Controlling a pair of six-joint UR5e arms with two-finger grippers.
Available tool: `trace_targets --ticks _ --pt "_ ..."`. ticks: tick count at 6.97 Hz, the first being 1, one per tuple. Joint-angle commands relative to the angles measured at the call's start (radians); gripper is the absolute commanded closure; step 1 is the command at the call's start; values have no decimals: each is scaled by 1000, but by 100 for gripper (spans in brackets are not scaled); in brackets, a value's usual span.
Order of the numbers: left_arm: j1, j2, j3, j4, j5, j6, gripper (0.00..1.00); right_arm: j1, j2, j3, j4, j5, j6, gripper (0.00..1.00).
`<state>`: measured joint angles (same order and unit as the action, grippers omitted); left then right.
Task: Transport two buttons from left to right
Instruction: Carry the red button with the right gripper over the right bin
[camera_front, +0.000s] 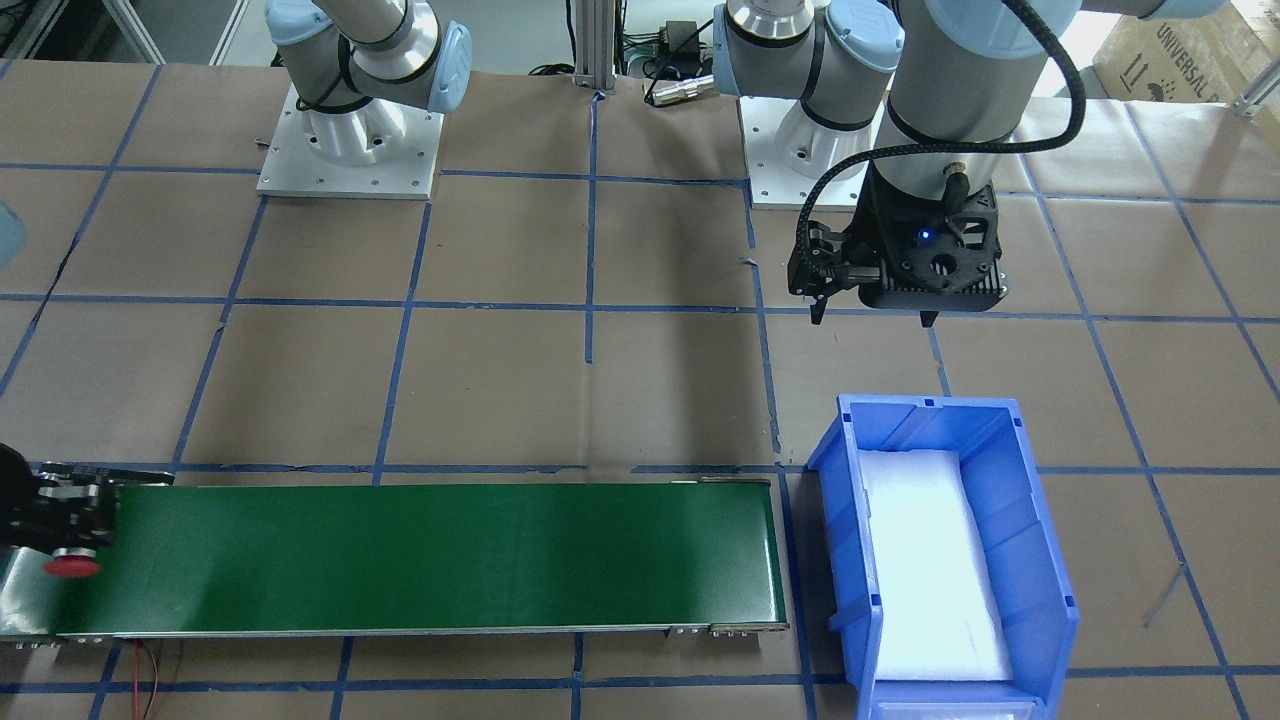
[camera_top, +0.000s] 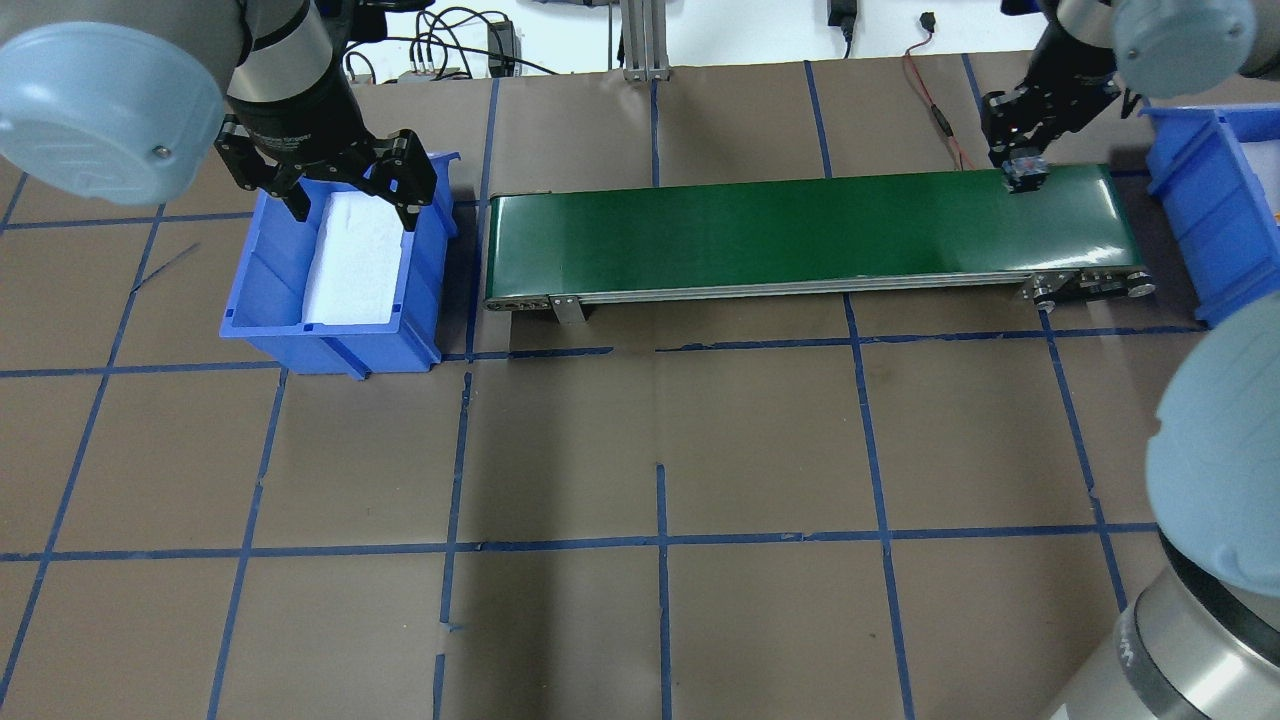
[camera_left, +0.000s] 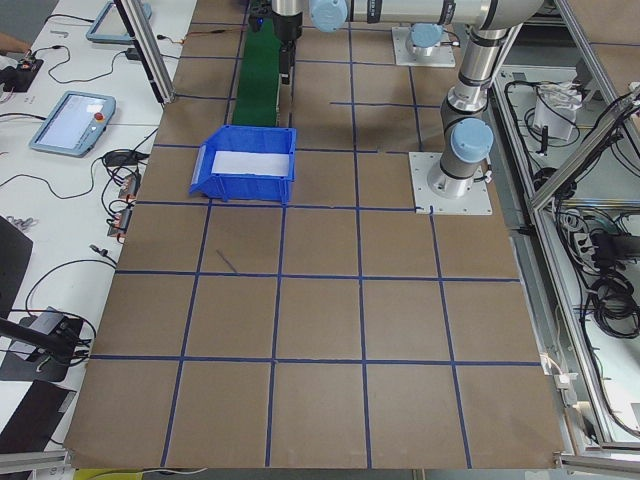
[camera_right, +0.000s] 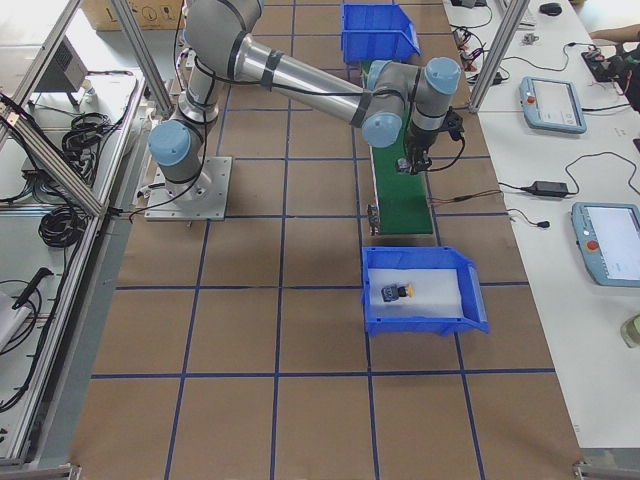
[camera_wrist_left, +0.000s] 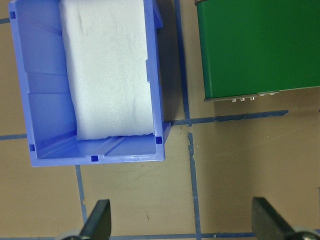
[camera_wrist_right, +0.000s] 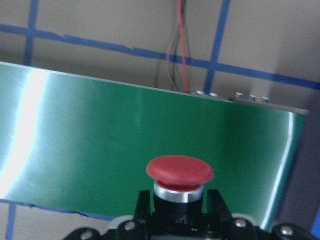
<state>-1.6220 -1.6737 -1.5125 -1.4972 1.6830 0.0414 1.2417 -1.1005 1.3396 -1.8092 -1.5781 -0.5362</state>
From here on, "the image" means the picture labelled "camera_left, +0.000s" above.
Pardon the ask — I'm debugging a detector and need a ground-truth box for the teach pendant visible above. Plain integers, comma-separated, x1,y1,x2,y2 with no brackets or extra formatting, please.
85,1,132,45
29,91,116,157

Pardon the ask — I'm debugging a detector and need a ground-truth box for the white foam pad far bin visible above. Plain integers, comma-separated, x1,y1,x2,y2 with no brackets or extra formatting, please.
211,150,290,176

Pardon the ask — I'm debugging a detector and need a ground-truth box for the far blue storage bin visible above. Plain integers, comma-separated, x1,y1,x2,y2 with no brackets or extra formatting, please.
189,125,297,204

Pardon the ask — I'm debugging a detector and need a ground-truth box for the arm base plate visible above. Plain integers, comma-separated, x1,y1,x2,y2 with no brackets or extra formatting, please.
392,26,456,68
409,152,493,216

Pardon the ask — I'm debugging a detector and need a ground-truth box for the lower teach pendant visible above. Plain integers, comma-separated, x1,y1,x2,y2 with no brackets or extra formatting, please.
29,91,116,157

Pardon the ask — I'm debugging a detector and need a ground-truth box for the aluminium frame post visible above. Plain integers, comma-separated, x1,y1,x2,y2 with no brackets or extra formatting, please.
114,0,175,105

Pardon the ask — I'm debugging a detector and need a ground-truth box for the upper teach pendant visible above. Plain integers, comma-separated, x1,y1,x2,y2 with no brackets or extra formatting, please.
85,1,132,45

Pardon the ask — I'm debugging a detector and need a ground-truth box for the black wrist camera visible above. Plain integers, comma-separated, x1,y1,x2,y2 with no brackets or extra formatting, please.
248,5,272,33

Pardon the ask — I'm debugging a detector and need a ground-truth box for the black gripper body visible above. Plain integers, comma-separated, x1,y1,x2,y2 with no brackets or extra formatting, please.
272,12,303,45

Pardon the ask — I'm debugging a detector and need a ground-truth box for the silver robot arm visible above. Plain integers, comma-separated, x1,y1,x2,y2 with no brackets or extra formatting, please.
270,0,542,199
405,23,444,57

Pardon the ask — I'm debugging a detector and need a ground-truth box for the green conveyor belt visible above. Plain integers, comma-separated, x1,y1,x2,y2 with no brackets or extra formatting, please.
232,1,280,127

